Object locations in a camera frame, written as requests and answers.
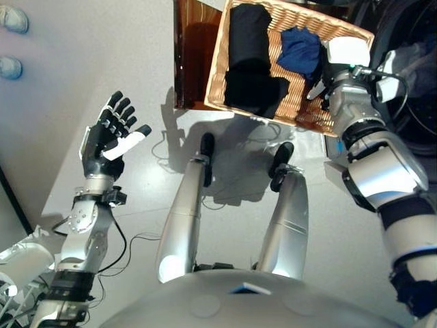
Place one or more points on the silver robot torso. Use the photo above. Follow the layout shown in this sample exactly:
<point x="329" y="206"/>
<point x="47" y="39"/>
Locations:
<point x="239" y="300"/>

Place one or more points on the white sneaker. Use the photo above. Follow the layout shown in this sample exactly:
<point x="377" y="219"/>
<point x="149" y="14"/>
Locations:
<point x="13" y="18"/>
<point x="10" y="67"/>

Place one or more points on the brown acrylic stool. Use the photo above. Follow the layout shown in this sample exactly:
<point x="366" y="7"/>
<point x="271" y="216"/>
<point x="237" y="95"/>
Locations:
<point x="191" y="54"/>

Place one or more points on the dark blue garment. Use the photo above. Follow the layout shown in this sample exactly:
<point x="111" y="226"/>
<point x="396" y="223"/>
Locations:
<point x="300" y="54"/>

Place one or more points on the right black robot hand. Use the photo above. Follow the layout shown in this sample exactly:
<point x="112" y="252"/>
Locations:
<point x="341" y="58"/>

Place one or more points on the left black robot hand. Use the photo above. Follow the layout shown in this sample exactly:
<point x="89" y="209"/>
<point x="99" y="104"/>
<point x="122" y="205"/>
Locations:
<point x="109" y="143"/>

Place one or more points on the left silver robot leg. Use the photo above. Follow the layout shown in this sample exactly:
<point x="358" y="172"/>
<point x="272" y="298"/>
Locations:
<point x="184" y="212"/>

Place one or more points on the woven wicker laundry basket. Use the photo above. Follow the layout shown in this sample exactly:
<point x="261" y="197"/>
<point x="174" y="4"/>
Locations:
<point x="307" y="102"/>

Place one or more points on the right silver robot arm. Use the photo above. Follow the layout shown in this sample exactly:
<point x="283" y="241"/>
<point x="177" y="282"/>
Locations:
<point x="385" y="164"/>

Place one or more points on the white appliance platform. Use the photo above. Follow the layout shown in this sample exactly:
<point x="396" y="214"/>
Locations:
<point x="333" y="164"/>

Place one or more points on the grey front-load washing machine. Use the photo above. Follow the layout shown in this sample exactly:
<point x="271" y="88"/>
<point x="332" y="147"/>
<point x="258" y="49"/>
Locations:
<point x="409" y="68"/>

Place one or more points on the silver robot leg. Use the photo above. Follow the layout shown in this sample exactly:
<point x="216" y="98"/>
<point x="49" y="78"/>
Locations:
<point x="286" y="218"/>
<point x="184" y="212"/>

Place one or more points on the right silver robot leg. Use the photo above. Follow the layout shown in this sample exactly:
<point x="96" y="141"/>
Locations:
<point x="286" y="218"/>

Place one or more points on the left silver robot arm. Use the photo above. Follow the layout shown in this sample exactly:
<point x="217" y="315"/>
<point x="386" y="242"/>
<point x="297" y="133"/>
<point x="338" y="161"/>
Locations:
<point x="82" y="232"/>

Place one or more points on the black garment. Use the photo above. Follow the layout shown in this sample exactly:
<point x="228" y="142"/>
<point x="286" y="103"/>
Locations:
<point x="252" y="58"/>

